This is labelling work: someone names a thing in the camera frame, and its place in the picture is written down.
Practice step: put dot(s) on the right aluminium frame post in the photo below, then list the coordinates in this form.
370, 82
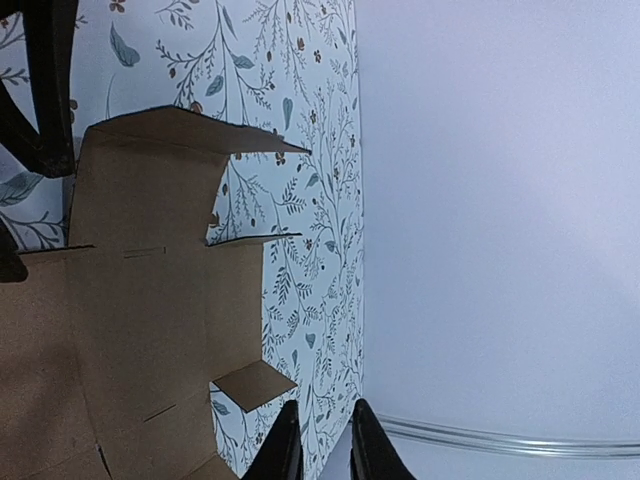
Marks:
505, 444

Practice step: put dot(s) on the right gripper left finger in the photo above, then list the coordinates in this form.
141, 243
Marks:
281, 455

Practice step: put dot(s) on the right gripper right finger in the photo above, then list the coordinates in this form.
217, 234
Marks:
372, 455

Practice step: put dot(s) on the brown cardboard box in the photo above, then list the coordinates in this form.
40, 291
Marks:
111, 345

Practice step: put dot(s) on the floral patterned table mat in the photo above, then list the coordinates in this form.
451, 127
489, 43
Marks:
286, 67

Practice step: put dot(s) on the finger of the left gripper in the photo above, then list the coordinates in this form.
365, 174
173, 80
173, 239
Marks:
12, 269
47, 148

